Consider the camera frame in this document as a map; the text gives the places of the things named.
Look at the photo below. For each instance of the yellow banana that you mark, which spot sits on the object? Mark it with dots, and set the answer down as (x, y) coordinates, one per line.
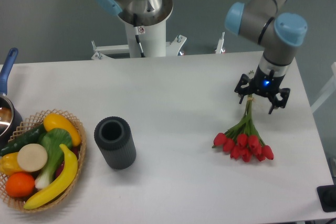
(59, 185)

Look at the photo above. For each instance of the black device at edge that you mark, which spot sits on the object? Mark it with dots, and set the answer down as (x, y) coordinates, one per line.
(326, 196)

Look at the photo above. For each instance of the green bok choy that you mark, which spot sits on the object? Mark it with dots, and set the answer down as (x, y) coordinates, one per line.
(50, 141)

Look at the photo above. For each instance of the yellow bell pepper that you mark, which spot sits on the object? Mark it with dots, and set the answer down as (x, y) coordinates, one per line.
(9, 164)

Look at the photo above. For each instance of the white table clamp bracket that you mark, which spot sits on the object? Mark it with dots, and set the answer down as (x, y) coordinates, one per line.
(172, 48)

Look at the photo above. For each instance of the white frame at right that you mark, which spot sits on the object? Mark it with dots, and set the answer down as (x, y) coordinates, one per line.
(326, 91)

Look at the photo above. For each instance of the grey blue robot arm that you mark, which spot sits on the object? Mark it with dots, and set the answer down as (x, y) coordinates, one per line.
(280, 35)

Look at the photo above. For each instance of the blue handled saucepan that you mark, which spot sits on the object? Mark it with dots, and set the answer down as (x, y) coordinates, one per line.
(10, 117)

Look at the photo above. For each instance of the woven wicker basket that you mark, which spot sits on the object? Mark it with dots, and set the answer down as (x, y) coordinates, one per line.
(28, 124)

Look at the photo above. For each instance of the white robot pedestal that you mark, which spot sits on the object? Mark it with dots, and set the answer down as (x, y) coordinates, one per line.
(145, 23)

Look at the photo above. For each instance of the beige round disc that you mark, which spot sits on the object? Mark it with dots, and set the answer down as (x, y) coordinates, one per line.
(32, 157)

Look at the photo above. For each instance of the right table clamp screw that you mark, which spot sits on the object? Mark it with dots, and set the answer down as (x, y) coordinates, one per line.
(220, 49)

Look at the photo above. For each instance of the green cucumber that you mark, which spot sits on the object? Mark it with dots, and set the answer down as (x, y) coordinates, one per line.
(29, 137)

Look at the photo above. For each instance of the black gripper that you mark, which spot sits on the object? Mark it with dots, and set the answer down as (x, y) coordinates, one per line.
(264, 85)

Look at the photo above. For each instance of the dark grey ribbed vase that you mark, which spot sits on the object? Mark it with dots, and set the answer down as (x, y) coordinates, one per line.
(114, 139)

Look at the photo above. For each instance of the orange fruit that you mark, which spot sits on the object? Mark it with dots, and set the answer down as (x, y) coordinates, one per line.
(20, 185)

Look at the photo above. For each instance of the red tulip bouquet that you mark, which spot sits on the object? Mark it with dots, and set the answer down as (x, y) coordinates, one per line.
(242, 141)

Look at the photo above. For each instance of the yellow squash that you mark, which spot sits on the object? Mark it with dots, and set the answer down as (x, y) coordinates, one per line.
(57, 121)

